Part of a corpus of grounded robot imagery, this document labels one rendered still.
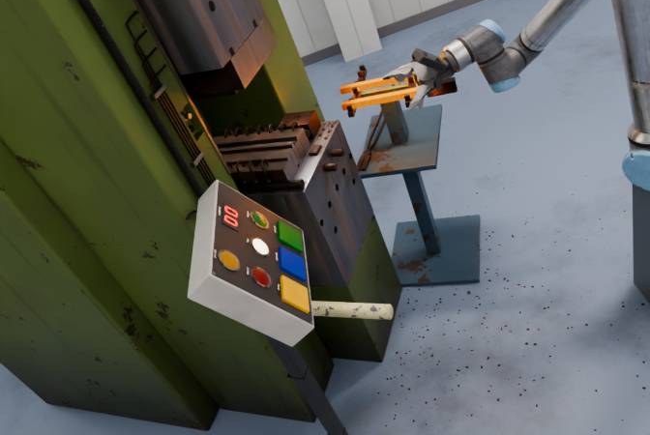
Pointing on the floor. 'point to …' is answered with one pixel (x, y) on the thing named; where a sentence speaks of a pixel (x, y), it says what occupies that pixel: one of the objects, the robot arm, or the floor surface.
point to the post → (292, 360)
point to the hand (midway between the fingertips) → (394, 93)
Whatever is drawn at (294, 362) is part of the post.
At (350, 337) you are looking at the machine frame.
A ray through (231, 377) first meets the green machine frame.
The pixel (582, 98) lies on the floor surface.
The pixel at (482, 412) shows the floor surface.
